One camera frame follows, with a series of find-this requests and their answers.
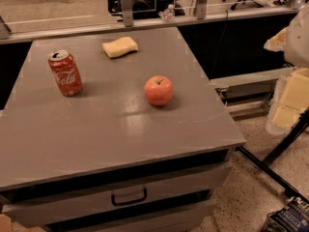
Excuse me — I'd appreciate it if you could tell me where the yellow sponge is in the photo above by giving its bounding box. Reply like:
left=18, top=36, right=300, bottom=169
left=102, top=37, right=138, bottom=58

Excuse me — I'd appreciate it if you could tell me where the grey drawer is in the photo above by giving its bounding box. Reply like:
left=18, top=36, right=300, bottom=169
left=46, top=192, right=216, bottom=232
left=3, top=161, right=232, bottom=227

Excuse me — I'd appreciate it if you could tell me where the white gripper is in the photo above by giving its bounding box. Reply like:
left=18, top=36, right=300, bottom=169
left=264, top=6, right=309, bottom=135

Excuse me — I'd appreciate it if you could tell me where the black drawer handle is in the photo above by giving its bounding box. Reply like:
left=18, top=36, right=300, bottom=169
left=111, top=188, right=148, bottom=207

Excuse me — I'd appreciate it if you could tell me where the black tripod stand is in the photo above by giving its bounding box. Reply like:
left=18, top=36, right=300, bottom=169
left=236, top=108, right=309, bottom=198

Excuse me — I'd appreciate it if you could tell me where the upper grey drawer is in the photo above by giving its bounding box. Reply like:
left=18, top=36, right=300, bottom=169
left=3, top=161, right=232, bottom=227

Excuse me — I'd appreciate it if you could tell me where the red apple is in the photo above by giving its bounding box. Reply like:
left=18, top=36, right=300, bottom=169
left=144, top=75, right=174, bottom=106

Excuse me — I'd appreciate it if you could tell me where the blue vinegar chips bag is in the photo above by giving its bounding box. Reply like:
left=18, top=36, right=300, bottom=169
left=261, top=196, right=309, bottom=232

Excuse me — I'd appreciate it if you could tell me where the grey low shelf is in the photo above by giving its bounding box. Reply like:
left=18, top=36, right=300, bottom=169
left=211, top=67, right=295, bottom=100

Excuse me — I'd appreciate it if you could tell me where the metal railing frame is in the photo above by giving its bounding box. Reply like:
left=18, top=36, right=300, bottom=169
left=0, top=0, right=306, bottom=45

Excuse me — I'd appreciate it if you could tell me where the clear plastic water bottle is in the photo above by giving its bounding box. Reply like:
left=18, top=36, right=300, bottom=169
left=159, top=4, right=175, bottom=21

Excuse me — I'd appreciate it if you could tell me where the lower grey drawer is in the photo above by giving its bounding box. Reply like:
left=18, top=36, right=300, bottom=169
left=46, top=192, right=216, bottom=232

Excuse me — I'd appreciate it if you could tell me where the red Coca-Cola can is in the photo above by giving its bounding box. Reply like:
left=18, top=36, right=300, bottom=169
left=48, top=50, right=83, bottom=97

